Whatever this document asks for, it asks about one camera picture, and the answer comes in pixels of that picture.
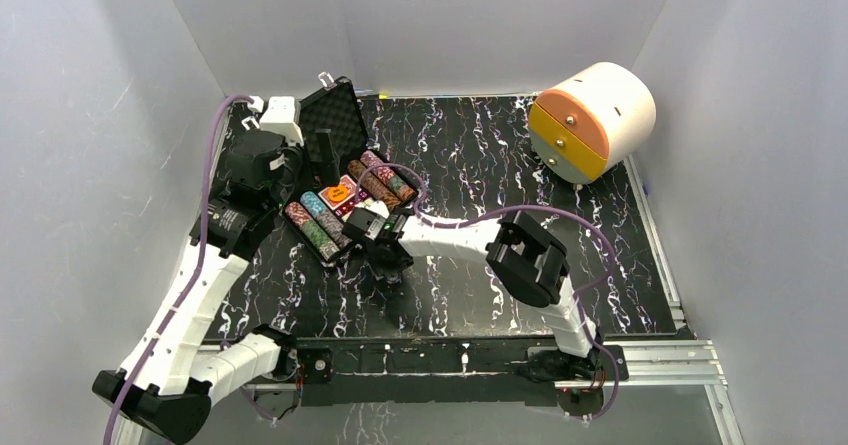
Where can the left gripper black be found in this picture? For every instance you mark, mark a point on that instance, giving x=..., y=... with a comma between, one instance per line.
x=308, y=157

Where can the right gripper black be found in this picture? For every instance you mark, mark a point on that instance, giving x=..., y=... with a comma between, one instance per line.
x=383, y=268

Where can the black poker chip case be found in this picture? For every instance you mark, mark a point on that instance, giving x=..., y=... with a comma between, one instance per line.
x=341, y=170

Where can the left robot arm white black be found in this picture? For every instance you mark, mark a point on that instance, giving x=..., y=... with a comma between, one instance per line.
x=165, y=385

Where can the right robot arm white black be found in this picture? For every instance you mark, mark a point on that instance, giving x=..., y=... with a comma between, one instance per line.
x=529, y=262

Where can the red playing card deck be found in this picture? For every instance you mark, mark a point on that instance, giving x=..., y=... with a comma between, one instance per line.
x=350, y=183

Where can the orange big blind button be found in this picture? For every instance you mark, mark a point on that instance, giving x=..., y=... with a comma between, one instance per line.
x=338, y=194

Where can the red dice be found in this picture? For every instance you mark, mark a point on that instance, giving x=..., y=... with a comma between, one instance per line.
x=345, y=208

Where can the brown chip row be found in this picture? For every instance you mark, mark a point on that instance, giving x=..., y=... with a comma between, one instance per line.
x=373, y=185

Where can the blue orange chip row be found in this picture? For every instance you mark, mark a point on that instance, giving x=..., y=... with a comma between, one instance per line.
x=325, y=218

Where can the purple green chip row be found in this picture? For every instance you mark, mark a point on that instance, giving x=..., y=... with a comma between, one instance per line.
x=392, y=180

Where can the red green chip row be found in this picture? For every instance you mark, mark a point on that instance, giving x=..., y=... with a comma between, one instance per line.
x=314, y=233

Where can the round orange yellow drawer cabinet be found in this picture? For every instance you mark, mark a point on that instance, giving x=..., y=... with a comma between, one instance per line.
x=588, y=123

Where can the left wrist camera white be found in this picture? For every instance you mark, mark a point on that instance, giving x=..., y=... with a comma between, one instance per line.
x=279, y=115

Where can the aluminium rail frame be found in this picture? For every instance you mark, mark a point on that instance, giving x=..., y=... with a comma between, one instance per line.
x=667, y=362

